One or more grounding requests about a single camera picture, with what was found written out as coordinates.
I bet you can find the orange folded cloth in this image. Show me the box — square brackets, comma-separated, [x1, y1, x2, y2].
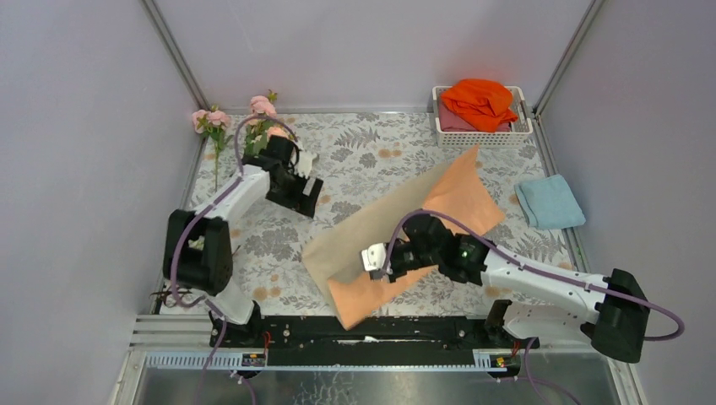
[440, 78, 518, 132]

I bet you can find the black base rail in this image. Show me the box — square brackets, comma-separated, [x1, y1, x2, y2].
[209, 307, 529, 367]

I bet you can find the light blue towel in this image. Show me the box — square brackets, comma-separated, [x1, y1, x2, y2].
[514, 175, 586, 230]

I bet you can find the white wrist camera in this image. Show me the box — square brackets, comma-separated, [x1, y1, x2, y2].
[293, 149, 318, 178]
[360, 243, 388, 273]

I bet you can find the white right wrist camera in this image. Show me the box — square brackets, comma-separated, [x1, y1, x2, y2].
[360, 243, 388, 273]

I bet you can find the pink fake flower stem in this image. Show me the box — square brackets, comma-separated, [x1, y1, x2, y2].
[191, 105, 231, 191]

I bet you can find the floral patterned table mat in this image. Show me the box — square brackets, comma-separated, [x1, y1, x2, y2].
[159, 111, 578, 318]

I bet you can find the white perforated plastic basket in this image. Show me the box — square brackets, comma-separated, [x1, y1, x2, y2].
[431, 85, 534, 149]

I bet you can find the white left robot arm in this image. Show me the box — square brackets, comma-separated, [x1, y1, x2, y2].
[163, 137, 323, 347]

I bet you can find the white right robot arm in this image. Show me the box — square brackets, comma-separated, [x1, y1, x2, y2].
[362, 210, 650, 364]

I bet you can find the pink fake flower bunch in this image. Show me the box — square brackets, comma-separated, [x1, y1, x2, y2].
[243, 89, 295, 156]

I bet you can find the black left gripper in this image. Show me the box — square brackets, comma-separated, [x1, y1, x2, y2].
[266, 166, 323, 218]

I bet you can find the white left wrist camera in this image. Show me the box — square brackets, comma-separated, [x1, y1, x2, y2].
[293, 149, 318, 178]

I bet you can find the pink folded cloth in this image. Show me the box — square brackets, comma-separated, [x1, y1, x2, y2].
[437, 101, 480, 132]

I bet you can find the brown kraft wrapping paper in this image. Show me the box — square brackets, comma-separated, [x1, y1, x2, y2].
[301, 146, 505, 330]

